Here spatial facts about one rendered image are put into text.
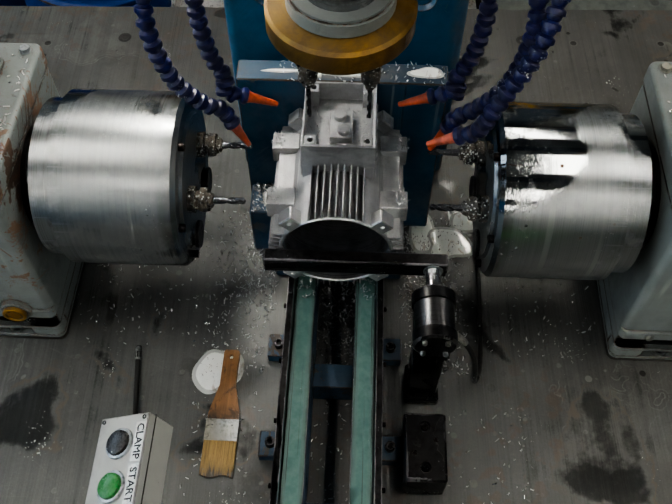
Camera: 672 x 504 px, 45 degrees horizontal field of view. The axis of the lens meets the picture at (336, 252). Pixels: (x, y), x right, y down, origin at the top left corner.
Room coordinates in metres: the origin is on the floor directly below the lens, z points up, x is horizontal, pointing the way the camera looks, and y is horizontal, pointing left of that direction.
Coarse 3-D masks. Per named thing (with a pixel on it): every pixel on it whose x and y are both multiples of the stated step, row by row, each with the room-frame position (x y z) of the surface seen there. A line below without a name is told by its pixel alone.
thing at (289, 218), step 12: (300, 108) 0.82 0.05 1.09; (288, 120) 0.81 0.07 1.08; (300, 120) 0.80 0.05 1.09; (384, 120) 0.80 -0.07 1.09; (384, 132) 0.80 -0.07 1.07; (288, 216) 0.63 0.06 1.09; (300, 216) 0.64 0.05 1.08; (372, 216) 0.64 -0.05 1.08; (384, 216) 0.63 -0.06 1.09; (288, 228) 0.63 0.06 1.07; (384, 228) 0.62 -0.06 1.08; (372, 276) 0.62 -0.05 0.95; (384, 276) 0.62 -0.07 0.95
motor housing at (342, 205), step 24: (288, 168) 0.73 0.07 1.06; (312, 168) 0.70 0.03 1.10; (384, 168) 0.73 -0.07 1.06; (312, 192) 0.67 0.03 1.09; (336, 192) 0.66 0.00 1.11; (360, 192) 0.67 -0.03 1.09; (312, 216) 0.63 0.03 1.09; (336, 216) 0.63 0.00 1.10; (360, 216) 0.63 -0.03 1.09; (288, 240) 0.66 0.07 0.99; (312, 240) 0.69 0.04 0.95; (336, 240) 0.69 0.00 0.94; (360, 240) 0.69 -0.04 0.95; (384, 240) 0.66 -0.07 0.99
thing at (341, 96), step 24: (312, 96) 0.80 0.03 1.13; (336, 96) 0.82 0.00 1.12; (360, 96) 0.82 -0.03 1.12; (312, 120) 0.78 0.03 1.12; (336, 120) 0.77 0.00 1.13; (360, 120) 0.78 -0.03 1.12; (312, 144) 0.71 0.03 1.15; (336, 144) 0.73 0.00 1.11; (360, 144) 0.73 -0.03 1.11; (336, 168) 0.70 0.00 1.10; (360, 168) 0.70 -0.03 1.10
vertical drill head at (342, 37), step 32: (288, 0) 0.74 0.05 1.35; (320, 0) 0.72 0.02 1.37; (352, 0) 0.72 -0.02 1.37; (384, 0) 0.74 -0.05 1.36; (416, 0) 0.77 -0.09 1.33; (288, 32) 0.71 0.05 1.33; (320, 32) 0.70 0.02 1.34; (352, 32) 0.70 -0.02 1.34; (384, 32) 0.71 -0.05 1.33; (320, 64) 0.68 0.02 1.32; (352, 64) 0.67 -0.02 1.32; (384, 64) 0.69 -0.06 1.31
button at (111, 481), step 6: (108, 474) 0.29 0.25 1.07; (114, 474) 0.29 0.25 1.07; (102, 480) 0.28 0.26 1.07; (108, 480) 0.28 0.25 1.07; (114, 480) 0.28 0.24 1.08; (120, 480) 0.28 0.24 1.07; (102, 486) 0.28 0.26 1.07; (108, 486) 0.28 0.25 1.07; (114, 486) 0.27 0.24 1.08; (102, 492) 0.27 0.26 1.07; (108, 492) 0.27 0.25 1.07; (114, 492) 0.27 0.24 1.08; (102, 498) 0.26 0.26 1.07; (108, 498) 0.26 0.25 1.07
